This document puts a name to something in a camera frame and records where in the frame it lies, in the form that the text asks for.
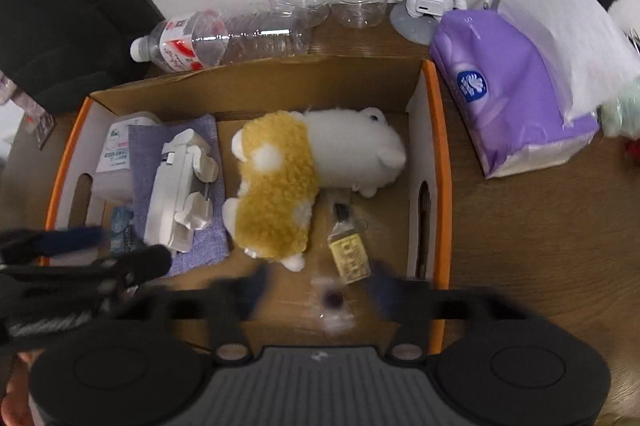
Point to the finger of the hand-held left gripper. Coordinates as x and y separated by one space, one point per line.
140 262
75 238

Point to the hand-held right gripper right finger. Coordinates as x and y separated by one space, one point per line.
386 291

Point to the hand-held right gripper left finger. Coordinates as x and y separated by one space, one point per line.
250 288

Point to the blue white packet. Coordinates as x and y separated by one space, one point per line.
122 228

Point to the clear packet round dark piece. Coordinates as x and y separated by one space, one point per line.
331 301

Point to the white folding stand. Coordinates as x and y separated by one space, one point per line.
167 196

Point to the white plastic pill bottle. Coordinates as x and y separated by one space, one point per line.
115 156

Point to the yellow white plush hamster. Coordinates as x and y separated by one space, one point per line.
280 186

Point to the purple cloth pouch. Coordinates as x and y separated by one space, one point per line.
145 151

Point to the orange cardboard box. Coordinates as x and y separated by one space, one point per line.
350 86

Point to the person's left hand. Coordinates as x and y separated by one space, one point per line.
15 391

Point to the purple white ceramic vase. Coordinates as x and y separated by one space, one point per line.
12 89

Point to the red rose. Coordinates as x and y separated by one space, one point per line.
632 150

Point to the crumpled clear plastic bag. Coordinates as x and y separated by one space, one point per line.
622 109

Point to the white tissue sheet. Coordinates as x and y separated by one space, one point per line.
560 16

